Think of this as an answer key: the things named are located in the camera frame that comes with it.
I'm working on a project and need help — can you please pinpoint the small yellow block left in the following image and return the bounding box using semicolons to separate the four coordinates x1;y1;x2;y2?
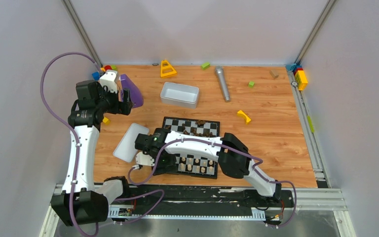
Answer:
103;117;111;125

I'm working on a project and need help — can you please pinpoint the purple metronome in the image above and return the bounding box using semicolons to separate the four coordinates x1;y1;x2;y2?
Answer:
120;74;144;108

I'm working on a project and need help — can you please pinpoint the white box lid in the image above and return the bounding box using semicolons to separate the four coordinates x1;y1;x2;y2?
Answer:
113;123;150;163

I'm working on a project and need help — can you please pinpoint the small green cube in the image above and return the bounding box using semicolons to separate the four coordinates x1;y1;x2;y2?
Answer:
248;81;255;88

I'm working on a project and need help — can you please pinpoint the red cylinder block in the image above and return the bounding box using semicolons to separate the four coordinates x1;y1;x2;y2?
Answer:
104;65;112;71

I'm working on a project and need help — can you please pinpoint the yellow triangular toy block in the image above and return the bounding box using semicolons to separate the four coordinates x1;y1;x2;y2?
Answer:
160;60;177;79

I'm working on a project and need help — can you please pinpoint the silver microphone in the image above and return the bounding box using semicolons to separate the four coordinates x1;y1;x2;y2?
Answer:
215;66;230;102

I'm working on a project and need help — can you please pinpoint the stacked coloured blocks right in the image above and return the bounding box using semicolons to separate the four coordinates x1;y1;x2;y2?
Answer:
285;64;308;91

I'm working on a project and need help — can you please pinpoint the white rectangular box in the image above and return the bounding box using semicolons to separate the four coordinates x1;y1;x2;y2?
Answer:
160;82;199;109

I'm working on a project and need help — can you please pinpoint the yellow curved block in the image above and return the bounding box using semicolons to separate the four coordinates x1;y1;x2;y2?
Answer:
236;110;252;124

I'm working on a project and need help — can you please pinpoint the brown wooden block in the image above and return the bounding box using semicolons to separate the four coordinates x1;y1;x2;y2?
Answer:
269;70;279;79

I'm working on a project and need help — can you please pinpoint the black white chessboard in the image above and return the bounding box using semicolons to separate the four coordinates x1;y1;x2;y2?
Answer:
154;117;220;179

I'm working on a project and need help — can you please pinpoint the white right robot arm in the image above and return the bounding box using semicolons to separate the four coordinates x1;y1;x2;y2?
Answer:
134;128;282;206

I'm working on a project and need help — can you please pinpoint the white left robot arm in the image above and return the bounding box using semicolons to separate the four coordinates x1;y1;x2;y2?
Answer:
50;80;133;226

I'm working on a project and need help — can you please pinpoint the green block near wall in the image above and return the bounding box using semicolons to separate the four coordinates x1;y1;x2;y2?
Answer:
200;62;211;70

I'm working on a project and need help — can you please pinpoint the blue toy block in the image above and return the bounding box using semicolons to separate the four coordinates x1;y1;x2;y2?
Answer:
92;72;100;81

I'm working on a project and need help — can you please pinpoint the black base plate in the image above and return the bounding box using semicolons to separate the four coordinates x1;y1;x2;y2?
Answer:
115;185;294;217

